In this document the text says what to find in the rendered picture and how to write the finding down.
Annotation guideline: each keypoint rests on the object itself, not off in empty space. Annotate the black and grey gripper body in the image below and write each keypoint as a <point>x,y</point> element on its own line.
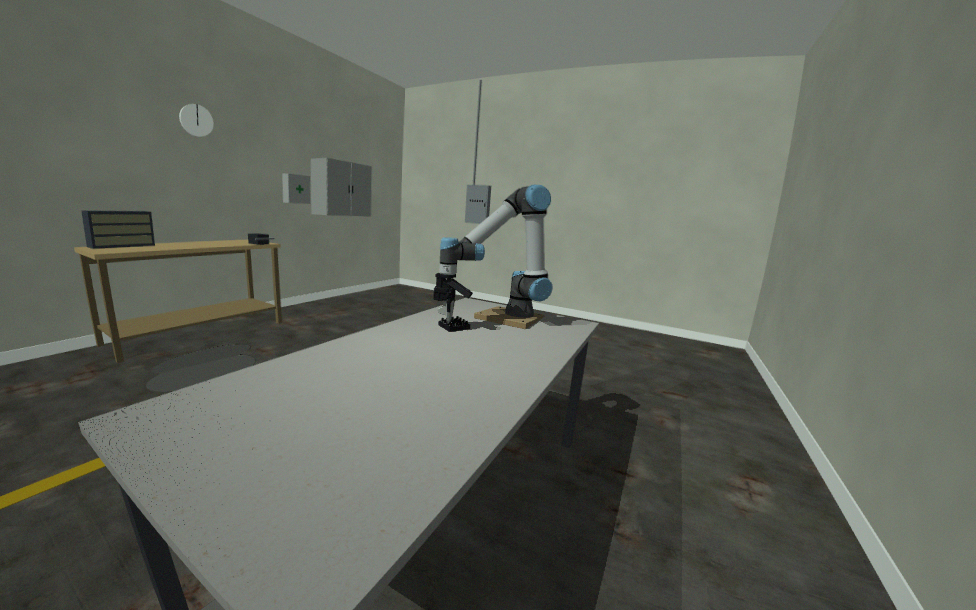
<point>442,289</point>

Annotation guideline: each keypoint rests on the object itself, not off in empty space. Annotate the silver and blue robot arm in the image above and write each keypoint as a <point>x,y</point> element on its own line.
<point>532,201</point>

